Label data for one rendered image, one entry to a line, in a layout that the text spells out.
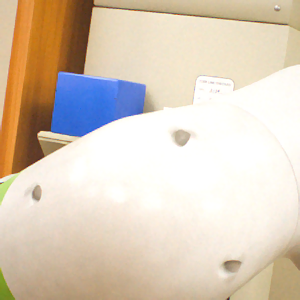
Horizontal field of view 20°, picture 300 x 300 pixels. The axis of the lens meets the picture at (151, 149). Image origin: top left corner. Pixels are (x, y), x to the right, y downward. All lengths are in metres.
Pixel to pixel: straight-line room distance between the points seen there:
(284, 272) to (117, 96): 0.63
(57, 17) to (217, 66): 0.27
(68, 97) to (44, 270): 0.79
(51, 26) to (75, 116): 0.19
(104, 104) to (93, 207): 0.79
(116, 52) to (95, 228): 0.92
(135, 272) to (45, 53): 0.95
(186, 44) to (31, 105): 0.26
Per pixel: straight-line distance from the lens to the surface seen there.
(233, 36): 1.29
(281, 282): 1.72
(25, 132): 1.35
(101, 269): 0.46
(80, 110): 1.26
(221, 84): 1.29
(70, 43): 1.44
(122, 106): 1.26
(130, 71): 1.35
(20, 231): 0.51
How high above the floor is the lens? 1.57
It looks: 3 degrees down
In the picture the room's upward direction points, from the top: 8 degrees clockwise
